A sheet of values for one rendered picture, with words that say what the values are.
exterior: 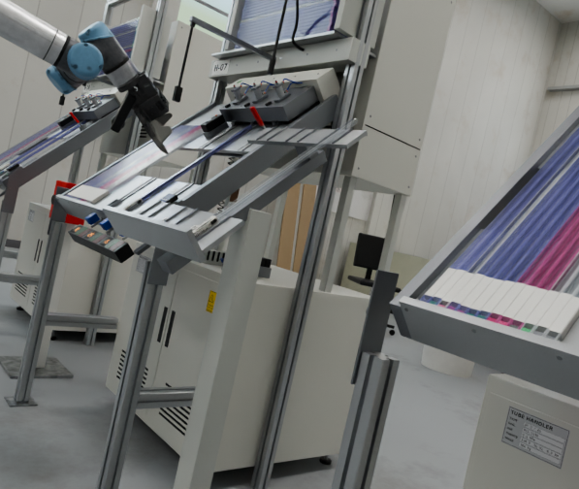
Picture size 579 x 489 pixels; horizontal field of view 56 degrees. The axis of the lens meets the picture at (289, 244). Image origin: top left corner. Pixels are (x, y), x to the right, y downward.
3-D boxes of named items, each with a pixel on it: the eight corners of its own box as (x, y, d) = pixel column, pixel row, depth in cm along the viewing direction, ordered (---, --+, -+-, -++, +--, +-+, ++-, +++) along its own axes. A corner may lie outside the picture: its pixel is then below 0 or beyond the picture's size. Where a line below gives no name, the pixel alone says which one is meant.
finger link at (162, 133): (177, 143, 144) (162, 113, 145) (159, 154, 145) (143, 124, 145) (181, 145, 147) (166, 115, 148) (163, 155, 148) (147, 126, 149)
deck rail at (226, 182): (158, 246, 134) (146, 226, 131) (154, 245, 135) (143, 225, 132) (343, 113, 166) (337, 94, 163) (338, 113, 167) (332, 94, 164)
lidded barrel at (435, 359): (403, 359, 429) (419, 289, 428) (436, 360, 459) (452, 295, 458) (455, 379, 393) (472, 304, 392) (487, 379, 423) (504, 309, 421)
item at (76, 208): (154, 245, 135) (141, 222, 132) (67, 213, 185) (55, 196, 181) (158, 243, 136) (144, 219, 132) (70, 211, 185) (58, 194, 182)
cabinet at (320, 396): (194, 495, 153) (241, 280, 152) (100, 401, 206) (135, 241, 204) (347, 468, 196) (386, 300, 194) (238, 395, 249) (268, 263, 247)
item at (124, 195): (153, 234, 134) (147, 224, 133) (66, 205, 184) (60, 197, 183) (211, 193, 143) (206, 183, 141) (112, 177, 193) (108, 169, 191)
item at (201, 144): (263, 167, 152) (256, 150, 150) (156, 157, 202) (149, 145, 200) (338, 113, 167) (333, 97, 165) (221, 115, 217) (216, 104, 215)
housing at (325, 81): (331, 122, 166) (315, 78, 159) (240, 123, 203) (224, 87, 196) (347, 110, 170) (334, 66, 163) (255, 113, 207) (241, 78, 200)
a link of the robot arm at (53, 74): (47, 65, 125) (84, 39, 129) (41, 72, 135) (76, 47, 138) (71, 94, 129) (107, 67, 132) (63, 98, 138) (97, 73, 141)
